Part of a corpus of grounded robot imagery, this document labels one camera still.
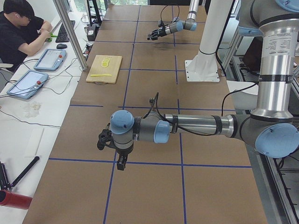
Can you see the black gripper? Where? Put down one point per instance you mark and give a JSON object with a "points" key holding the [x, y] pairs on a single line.
{"points": [[123, 154], [161, 31]]}

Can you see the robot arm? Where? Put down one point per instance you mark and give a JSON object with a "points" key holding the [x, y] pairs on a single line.
{"points": [[177, 24], [269, 128]]}

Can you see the wooden cutting board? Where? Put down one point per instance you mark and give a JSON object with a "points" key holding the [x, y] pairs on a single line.
{"points": [[112, 68]]}

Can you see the front lemon slice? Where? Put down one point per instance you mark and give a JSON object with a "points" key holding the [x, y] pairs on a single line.
{"points": [[104, 65]]}

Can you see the black mini pc box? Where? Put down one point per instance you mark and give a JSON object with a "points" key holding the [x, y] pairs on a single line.
{"points": [[92, 32]]}

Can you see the yellow plastic knife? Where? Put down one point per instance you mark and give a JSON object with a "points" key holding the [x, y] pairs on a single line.
{"points": [[101, 75]]}

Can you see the black keyboard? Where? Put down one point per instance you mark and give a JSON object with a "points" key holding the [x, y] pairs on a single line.
{"points": [[62, 35]]}

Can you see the black computer mouse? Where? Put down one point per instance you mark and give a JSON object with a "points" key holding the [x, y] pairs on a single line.
{"points": [[61, 46]]}

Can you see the black handheld tool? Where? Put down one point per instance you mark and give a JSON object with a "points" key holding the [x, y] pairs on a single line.
{"points": [[24, 172]]}

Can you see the white crumpled tissue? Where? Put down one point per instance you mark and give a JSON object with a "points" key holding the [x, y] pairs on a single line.
{"points": [[31, 109]]}

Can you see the green plastic clip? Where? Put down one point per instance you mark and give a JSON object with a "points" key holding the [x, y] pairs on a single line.
{"points": [[51, 36]]}

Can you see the red bottle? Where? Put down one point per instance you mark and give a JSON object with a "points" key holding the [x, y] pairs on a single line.
{"points": [[13, 200]]}

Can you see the teach pendant with red button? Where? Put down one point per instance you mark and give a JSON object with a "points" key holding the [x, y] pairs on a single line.
{"points": [[28, 85]]}

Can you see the seated person in black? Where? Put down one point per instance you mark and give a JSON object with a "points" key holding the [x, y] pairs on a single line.
{"points": [[22, 34]]}

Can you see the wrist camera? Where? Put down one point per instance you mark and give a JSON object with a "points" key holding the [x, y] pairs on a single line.
{"points": [[105, 140]]}

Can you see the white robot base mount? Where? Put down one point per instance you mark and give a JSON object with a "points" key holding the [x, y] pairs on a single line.
{"points": [[203, 67]]}

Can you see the aluminium frame post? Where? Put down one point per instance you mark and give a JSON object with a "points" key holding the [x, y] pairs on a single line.
{"points": [[70, 32]]}

